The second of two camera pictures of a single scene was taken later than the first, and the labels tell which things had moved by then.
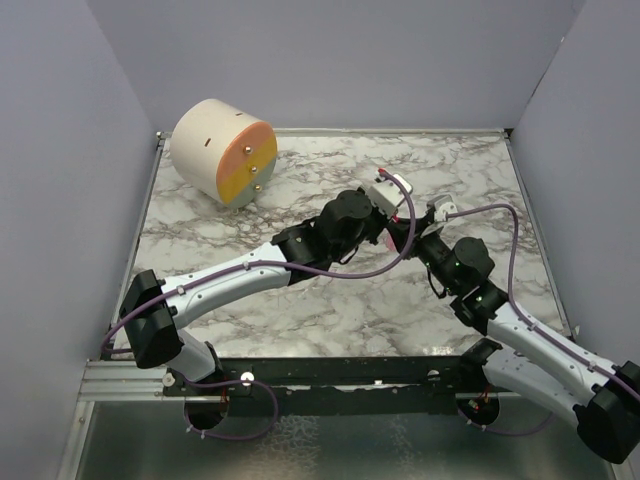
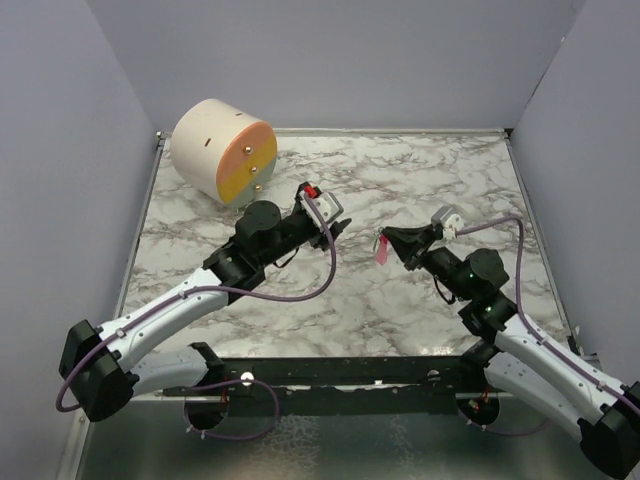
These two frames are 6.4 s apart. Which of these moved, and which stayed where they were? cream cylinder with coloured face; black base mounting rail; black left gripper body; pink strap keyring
Moved: pink strap keyring; black left gripper body
Stayed: cream cylinder with coloured face; black base mounting rail
